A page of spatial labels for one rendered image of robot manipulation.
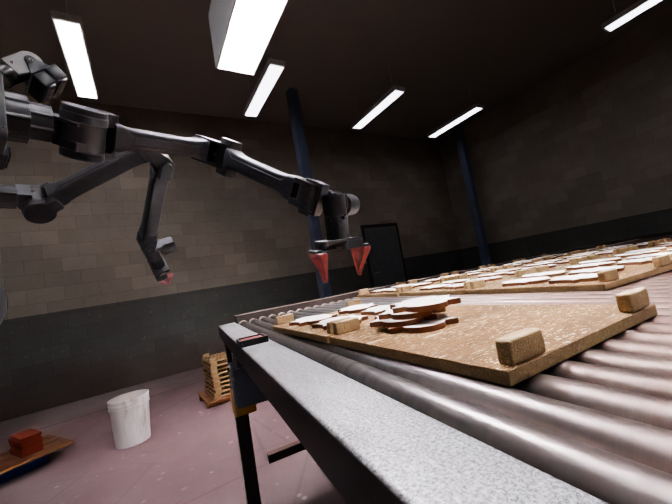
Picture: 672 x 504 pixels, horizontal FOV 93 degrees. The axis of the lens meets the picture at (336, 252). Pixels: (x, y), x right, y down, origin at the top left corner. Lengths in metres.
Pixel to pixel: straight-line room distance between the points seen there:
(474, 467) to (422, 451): 0.04
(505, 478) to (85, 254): 5.86
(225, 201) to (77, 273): 2.43
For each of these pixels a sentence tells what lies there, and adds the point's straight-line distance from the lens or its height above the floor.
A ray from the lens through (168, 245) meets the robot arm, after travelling 1.58.
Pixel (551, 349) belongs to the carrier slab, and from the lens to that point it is 0.44.
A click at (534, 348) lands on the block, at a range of 0.41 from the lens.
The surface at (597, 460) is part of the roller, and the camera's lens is 0.28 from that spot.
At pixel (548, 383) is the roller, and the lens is 0.40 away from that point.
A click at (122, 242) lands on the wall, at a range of 5.94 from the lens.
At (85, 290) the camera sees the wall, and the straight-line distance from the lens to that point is 5.89.
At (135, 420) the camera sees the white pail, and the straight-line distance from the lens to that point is 3.37.
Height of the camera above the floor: 1.05
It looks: 5 degrees up
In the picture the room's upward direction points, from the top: 10 degrees counter-clockwise
